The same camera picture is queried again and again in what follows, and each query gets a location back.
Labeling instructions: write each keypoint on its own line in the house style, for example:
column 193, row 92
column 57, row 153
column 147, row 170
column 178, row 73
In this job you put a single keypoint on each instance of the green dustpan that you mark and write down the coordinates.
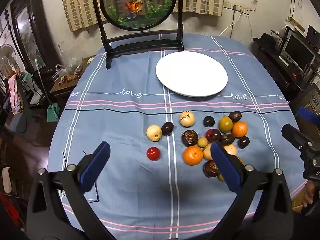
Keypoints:
column 53, row 112

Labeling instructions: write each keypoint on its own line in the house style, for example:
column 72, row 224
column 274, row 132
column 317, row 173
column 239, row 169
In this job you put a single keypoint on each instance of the standing fan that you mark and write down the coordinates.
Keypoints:
column 7, row 57

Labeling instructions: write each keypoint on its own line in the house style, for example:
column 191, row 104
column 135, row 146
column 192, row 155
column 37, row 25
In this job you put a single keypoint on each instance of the orange tangerine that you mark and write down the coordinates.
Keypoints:
column 240, row 129
column 193, row 155

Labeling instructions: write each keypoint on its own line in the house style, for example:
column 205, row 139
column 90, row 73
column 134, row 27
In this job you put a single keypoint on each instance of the yellow-orange citrus fruit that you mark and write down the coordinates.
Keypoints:
column 240, row 160

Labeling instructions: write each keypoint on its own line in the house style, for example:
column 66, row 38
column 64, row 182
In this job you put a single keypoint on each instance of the blue striped tablecloth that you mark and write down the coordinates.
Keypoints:
column 125, row 130

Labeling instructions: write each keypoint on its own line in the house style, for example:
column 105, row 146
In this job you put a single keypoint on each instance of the small red apple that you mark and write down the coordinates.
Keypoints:
column 153, row 153

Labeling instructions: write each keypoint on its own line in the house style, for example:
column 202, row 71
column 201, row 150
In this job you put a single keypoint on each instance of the wall socket strip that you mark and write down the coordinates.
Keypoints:
column 237, row 7

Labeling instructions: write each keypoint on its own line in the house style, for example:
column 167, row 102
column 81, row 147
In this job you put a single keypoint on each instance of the cream fruit with brown marks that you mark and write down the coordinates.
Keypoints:
column 187, row 120

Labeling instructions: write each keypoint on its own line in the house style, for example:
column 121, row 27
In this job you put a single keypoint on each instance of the person's right hand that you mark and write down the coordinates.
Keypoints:
column 308, row 193

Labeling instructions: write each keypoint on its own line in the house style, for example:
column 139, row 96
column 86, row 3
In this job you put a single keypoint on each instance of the small wooden side table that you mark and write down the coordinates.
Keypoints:
column 62, row 90

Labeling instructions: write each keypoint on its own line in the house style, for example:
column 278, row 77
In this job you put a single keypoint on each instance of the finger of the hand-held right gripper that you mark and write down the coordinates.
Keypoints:
column 310, row 117
column 296, row 136

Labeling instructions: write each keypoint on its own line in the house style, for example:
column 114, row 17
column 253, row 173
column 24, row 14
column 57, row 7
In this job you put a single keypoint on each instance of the dark wooden cabinet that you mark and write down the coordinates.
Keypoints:
column 27, row 30

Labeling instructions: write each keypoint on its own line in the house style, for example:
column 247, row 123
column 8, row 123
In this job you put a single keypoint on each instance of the white oval plate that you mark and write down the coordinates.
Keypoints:
column 191, row 73

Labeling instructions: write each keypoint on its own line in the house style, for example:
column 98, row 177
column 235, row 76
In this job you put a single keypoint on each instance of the beige checked curtain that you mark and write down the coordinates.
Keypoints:
column 75, row 5

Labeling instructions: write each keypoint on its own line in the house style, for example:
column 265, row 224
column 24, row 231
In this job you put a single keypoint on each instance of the pink cloth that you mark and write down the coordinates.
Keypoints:
column 15, row 95

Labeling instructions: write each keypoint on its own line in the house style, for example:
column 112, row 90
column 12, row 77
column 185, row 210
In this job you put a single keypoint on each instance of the black hat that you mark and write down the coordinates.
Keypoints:
column 265, row 41

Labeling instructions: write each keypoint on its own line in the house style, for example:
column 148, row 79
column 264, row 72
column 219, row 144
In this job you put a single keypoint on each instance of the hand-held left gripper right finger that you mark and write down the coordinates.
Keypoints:
column 225, row 167

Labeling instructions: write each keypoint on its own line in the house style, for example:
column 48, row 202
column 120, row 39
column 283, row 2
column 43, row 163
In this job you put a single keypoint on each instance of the round goldfish screen black stand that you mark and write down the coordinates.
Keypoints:
column 137, row 5

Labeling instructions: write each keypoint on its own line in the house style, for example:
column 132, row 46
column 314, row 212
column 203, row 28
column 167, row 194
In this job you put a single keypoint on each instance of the plain cream round fruit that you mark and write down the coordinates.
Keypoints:
column 153, row 133

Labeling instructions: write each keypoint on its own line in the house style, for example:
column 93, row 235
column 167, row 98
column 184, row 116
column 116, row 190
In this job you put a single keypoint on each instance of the clear plastic bag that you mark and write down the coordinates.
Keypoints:
column 66, row 73

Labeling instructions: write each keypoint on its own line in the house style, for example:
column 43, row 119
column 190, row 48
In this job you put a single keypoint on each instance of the black speaker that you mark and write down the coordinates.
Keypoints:
column 313, row 35

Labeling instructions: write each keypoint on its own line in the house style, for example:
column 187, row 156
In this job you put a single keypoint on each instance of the green-yellow citrus fruit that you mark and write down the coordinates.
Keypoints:
column 225, row 124

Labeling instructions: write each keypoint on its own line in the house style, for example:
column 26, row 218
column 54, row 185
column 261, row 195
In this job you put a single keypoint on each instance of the white remote control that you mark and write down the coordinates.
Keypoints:
column 284, row 61

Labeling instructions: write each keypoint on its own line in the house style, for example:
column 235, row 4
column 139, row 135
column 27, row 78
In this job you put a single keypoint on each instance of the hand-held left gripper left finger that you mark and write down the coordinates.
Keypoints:
column 96, row 166

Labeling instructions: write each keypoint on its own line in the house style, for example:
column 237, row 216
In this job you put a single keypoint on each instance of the computer monitor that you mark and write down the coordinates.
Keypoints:
column 298, row 51

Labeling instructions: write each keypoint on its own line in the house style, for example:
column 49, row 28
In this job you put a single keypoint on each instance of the dark wooden desk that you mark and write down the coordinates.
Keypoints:
column 275, row 67

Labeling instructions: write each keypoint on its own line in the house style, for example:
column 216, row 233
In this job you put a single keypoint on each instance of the pale peach round fruit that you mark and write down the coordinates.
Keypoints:
column 207, row 152

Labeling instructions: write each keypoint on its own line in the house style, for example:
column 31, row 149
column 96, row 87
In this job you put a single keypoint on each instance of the dark purple plum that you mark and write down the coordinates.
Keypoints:
column 167, row 128
column 243, row 142
column 208, row 121

